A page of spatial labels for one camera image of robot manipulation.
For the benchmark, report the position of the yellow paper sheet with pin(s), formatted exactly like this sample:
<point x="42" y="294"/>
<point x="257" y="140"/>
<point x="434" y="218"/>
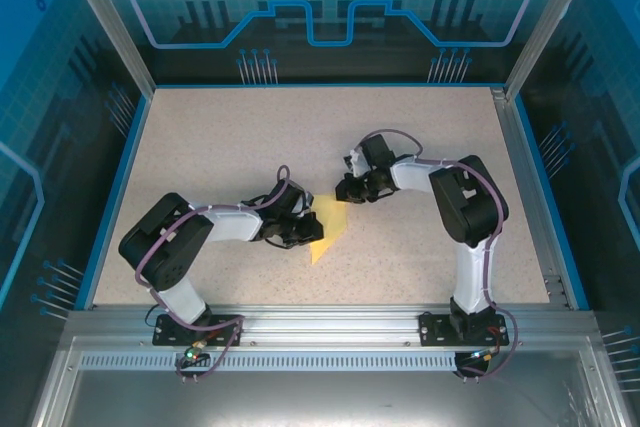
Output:
<point x="332" y="217"/>

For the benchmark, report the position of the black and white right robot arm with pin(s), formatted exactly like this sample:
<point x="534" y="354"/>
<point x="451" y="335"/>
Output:
<point x="470" y="207"/>

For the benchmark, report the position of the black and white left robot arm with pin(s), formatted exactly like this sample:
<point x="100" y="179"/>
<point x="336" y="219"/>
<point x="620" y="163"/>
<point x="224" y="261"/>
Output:
<point x="160" y="247"/>

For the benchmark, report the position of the steel sheet tray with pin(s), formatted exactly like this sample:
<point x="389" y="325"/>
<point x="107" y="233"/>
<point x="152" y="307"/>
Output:
<point x="325" y="397"/>

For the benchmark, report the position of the blue table border trim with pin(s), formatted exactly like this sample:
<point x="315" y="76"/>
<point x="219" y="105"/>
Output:
<point x="125" y="172"/>

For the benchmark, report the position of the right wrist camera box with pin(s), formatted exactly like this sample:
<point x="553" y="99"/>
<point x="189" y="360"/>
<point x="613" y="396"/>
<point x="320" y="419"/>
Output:
<point x="356" y="163"/>

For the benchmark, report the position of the aluminium mounting rail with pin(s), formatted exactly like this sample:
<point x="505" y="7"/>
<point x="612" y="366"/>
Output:
<point x="325" y="327"/>

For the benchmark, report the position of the aluminium side rail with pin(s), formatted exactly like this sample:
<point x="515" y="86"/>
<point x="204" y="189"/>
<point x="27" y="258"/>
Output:
<point x="525" y="172"/>

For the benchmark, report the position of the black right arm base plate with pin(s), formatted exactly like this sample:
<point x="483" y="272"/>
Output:
<point x="435" y="329"/>

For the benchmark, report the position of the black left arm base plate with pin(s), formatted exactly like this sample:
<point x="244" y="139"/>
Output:
<point x="162" y="337"/>

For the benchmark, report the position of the aluminium frame post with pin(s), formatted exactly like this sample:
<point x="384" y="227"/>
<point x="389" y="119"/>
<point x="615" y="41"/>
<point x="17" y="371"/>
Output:
<point x="545" y="22"/>
<point x="120" y="22"/>

